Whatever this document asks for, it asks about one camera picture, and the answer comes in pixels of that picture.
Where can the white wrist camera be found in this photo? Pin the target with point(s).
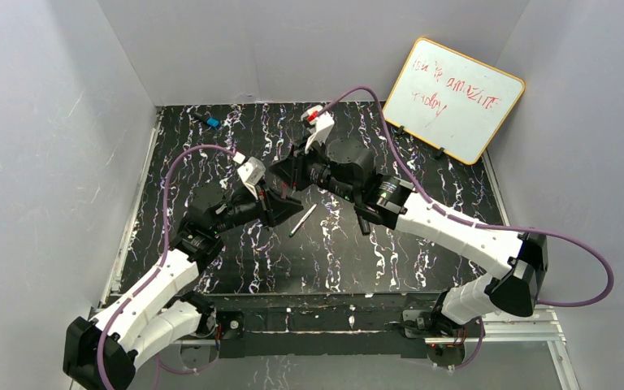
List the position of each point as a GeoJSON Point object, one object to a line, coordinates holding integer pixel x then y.
{"type": "Point", "coordinates": [250, 173]}
{"type": "Point", "coordinates": [319, 126]}

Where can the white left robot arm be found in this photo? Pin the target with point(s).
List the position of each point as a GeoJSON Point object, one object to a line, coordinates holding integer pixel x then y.
{"type": "Point", "coordinates": [104, 352]}

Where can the yellow-framed whiteboard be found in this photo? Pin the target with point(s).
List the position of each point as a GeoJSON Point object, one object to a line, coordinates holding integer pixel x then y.
{"type": "Point", "coordinates": [451, 101]}

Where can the black orange highlighter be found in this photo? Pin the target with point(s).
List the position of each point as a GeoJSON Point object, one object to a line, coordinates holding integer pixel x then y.
{"type": "Point", "coordinates": [364, 226]}

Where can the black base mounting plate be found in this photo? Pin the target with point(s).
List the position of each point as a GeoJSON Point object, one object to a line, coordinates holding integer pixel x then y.
{"type": "Point", "coordinates": [327, 324]}

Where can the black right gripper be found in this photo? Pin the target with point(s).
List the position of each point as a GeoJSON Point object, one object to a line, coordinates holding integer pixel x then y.
{"type": "Point", "coordinates": [296, 171]}

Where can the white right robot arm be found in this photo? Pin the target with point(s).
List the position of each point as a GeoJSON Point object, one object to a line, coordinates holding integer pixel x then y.
{"type": "Point", "coordinates": [514, 263]}

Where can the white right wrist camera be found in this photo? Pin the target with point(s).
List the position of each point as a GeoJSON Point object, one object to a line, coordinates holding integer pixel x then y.
{"type": "Point", "coordinates": [319, 126]}

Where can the aluminium rail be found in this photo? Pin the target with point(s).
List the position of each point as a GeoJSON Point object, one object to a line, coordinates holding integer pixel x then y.
{"type": "Point", "coordinates": [543, 326]}

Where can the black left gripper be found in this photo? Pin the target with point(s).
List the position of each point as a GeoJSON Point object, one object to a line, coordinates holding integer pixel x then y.
{"type": "Point", "coordinates": [267, 205]}

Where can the white green-tipped pen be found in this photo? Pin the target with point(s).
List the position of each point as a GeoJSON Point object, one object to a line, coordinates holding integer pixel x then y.
{"type": "Point", "coordinates": [302, 220]}

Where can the blue pen cap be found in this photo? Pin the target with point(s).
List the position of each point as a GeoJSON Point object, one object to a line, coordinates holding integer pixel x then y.
{"type": "Point", "coordinates": [214, 123]}

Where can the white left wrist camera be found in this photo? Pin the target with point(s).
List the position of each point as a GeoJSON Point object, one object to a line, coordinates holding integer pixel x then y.
{"type": "Point", "coordinates": [250, 173]}

